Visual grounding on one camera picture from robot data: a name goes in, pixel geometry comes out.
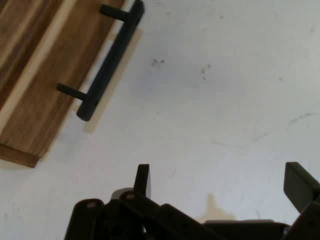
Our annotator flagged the black bar drawer handle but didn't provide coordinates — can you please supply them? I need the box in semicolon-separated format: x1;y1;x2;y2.
56;0;146;123

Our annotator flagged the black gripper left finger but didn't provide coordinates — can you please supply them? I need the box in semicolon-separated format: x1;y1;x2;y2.
64;163;221;240

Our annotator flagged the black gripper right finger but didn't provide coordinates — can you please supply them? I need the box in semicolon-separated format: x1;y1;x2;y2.
283;161;320;240

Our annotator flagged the wooden drawer front board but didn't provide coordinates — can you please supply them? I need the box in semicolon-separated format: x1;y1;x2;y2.
0;0;132;169

